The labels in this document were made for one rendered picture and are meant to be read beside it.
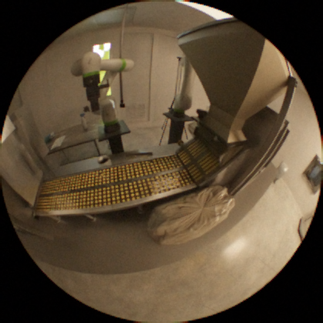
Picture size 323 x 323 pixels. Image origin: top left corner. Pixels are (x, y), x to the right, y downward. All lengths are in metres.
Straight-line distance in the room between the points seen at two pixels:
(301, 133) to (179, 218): 3.86
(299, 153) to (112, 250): 4.14
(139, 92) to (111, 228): 2.58
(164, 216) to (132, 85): 2.56
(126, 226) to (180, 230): 0.27
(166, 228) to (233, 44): 0.52
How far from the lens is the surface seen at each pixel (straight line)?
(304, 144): 3.95
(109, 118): 0.82
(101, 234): 0.56
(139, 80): 2.65
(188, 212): 0.36
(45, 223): 0.74
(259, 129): 0.60
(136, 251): 0.51
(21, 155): 0.62
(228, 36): 0.32
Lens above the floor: 1.30
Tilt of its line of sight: 45 degrees down
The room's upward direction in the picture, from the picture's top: 5 degrees clockwise
